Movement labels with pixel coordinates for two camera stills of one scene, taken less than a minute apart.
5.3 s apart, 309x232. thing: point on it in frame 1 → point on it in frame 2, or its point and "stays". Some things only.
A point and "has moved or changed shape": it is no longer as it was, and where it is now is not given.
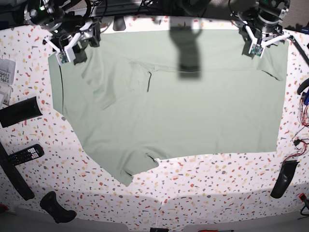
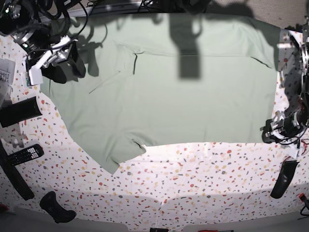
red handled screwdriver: x=207 y=230 stays
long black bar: x=15 y=176 stays
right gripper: x=268 y=21 → x=290 y=123
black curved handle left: x=49 y=203 stays
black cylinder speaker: x=19 y=111 stays
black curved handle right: x=287 y=171 stays
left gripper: x=69 y=27 → x=45 y=51
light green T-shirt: x=144 y=94 has moved or changed shape
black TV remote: x=28 y=153 stays
